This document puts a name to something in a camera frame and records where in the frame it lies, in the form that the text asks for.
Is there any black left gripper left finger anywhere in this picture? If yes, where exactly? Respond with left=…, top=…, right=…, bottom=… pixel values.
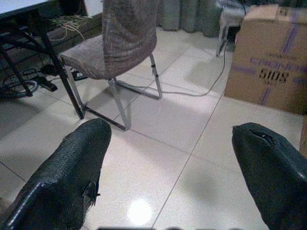
left=0, top=117, right=112, bottom=230

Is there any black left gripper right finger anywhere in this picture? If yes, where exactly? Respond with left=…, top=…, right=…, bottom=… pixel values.
left=231, top=122, right=307, bottom=230

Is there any black power strip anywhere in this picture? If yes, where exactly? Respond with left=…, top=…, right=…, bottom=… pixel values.
left=35, top=76, right=58, bottom=92

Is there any brown cardboard box purple print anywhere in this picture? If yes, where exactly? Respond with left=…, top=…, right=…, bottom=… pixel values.
left=223, top=4, right=307, bottom=116

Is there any black-leg white-top desk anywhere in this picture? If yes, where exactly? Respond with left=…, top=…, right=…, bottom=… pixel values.
left=0, top=0, right=104, bottom=120

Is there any brown fabric chrome-leg chair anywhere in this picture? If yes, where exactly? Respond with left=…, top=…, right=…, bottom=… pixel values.
left=59, top=0, right=163, bottom=131

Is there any white-leg stool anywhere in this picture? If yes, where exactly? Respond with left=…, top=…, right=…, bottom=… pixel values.
left=215, top=0, right=251, bottom=58

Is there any grey curtain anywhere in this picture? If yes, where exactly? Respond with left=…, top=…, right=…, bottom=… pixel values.
left=157, top=0, right=224, bottom=38

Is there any grey floor cable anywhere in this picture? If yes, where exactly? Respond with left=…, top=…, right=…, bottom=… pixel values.
left=115, top=40, right=228, bottom=97

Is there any cream cable bundle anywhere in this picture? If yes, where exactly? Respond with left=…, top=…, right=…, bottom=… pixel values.
left=49, top=16, right=93, bottom=42

